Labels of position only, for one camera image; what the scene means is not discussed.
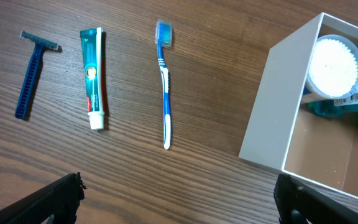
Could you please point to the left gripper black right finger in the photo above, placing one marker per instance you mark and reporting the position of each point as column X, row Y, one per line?
column 299, row 203

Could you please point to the white cardboard box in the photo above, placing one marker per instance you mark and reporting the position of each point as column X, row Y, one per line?
column 283, row 135

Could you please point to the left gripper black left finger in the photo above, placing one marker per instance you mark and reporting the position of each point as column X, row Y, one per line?
column 55, row 203

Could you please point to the clear cotton bud jar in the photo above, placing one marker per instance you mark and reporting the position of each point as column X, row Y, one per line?
column 333, row 70

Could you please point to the blue white toothbrush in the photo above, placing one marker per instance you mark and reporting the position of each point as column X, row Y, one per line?
column 163, row 38

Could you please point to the blue disposable razor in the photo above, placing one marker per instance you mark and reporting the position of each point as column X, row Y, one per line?
column 28, row 86

